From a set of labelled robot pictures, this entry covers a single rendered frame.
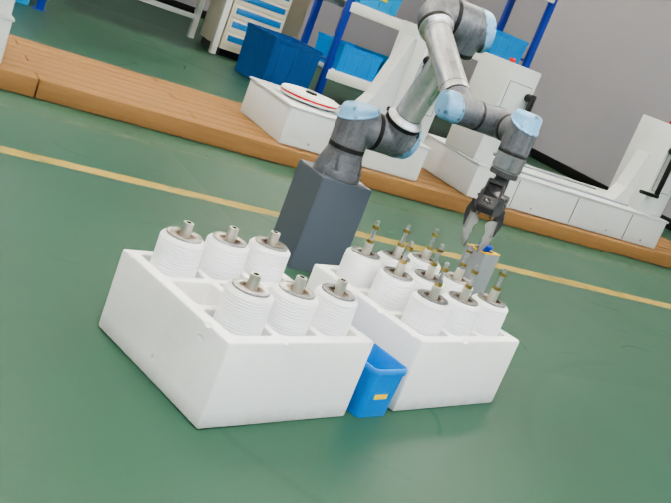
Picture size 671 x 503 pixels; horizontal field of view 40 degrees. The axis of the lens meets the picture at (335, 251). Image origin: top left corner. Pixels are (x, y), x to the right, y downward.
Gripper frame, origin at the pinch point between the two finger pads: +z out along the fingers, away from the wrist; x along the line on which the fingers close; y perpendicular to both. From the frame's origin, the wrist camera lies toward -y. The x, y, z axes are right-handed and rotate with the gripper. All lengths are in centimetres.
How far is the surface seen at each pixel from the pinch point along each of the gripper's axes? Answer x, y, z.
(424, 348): -2.3, -34.9, 18.8
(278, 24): 256, 499, -4
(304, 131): 107, 180, 19
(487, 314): -11.0, -9.8, 12.4
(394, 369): 1.1, -43.6, 23.1
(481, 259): -2.8, 14.8, 5.8
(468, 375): -13.0, -16.1, 26.5
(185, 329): 36, -78, 21
